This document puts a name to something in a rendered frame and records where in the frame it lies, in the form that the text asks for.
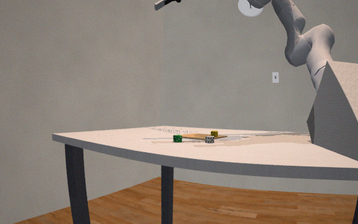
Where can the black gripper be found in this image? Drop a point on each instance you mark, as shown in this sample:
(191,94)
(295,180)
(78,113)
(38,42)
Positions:
(162,3)

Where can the green die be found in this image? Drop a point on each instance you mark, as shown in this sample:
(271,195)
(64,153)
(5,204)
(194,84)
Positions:
(177,138)

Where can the grey die with black pips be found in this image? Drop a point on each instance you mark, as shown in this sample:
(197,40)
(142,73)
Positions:
(209,139)

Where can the orange mat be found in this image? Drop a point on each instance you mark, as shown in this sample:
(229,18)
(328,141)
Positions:
(199,136)

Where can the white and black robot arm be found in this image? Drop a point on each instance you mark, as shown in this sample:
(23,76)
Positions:
(314,46)

